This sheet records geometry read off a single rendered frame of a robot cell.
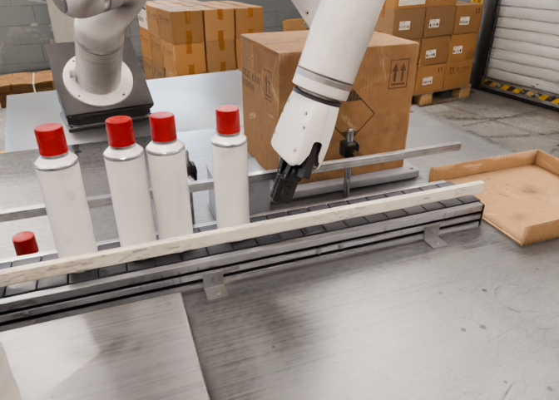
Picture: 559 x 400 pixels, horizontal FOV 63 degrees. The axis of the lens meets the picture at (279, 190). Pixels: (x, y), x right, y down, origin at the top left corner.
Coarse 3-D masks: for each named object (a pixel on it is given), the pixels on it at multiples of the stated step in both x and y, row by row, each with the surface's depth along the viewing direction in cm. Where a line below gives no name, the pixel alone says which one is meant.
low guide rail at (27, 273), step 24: (432, 192) 78; (456, 192) 80; (480, 192) 82; (288, 216) 71; (312, 216) 71; (336, 216) 73; (168, 240) 65; (192, 240) 65; (216, 240) 67; (48, 264) 60; (72, 264) 61; (96, 264) 62
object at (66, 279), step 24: (408, 192) 85; (264, 216) 78; (360, 216) 78; (384, 216) 78; (264, 240) 71; (0, 264) 65; (24, 264) 65; (120, 264) 65; (144, 264) 65; (0, 288) 61; (24, 288) 61; (48, 288) 61
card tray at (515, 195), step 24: (432, 168) 98; (456, 168) 101; (480, 168) 103; (504, 168) 106; (528, 168) 106; (552, 168) 104; (504, 192) 96; (528, 192) 96; (552, 192) 96; (504, 216) 87; (528, 216) 87; (552, 216) 87; (528, 240) 78
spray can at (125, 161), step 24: (120, 120) 59; (120, 144) 59; (120, 168) 59; (144, 168) 62; (120, 192) 61; (144, 192) 63; (120, 216) 63; (144, 216) 64; (120, 240) 66; (144, 240) 65
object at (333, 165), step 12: (444, 144) 85; (456, 144) 85; (360, 156) 80; (372, 156) 80; (384, 156) 80; (396, 156) 81; (408, 156) 82; (324, 168) 77; (336, 168) 78; (204, 180) 71; (252, 180) 73; (264, 180) 74; (96, 204) 66; (108, 204) 67; (0, 216) 62; (12, 216) 63; (24, 216) 63; (36, 216) 64
